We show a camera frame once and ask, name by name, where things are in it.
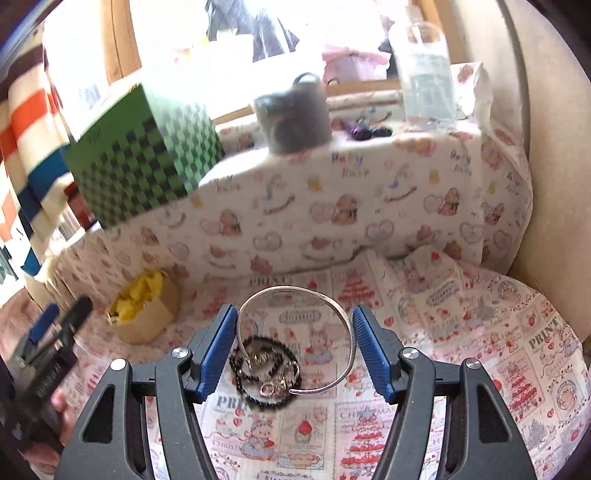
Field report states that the black beaded bracelet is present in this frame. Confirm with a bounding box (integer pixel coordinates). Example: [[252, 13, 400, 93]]
[[229, 336, 303, 409]]

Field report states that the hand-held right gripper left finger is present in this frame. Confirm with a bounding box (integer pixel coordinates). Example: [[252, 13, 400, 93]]
[[55, 304, 239, 480]]

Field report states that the bear print cloth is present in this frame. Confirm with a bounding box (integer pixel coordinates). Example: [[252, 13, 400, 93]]
[[44, 62, 534, 319]]

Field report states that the clear spray bottle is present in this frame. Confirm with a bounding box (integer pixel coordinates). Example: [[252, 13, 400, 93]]
[[388, 7, 458, 130]]

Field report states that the yellow cloth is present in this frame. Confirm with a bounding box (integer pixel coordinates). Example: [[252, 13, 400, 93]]
[[113, 271, 166, 321]]

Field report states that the person's left hand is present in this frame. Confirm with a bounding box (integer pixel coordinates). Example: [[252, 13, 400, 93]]
[[28, 388, 78, 472]]

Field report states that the green checkered box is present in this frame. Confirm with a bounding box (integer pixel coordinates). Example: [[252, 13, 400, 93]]
[[64, 83, 225, 230]]

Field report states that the silver bangle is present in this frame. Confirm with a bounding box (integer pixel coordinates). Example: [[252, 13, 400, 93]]
[[237, 286, 358, 394]]

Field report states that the striped curtain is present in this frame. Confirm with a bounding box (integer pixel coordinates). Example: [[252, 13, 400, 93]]
[[0, 44, 75, 278]]

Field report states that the strawberry print cloth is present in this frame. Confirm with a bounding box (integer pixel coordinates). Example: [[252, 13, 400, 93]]
[[0, 249, 583, 480]]

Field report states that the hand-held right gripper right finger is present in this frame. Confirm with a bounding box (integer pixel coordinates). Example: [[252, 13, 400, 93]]
[[352, 305, 539, 480]]

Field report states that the wooden window frame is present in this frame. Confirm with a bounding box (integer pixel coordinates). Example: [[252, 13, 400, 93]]
[[104, 0, 467, 130]]

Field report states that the hexagonal cardboard box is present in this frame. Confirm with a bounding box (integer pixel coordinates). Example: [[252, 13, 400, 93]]
[[107, 270, 182, 344]]

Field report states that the grey plastic jar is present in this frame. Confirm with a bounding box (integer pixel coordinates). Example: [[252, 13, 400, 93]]
[[254, 73, 333, 154]]

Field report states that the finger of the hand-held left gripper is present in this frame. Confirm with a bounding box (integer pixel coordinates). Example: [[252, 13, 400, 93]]
[[52, 296, 94, 346], [27, 305, 61, 346]]

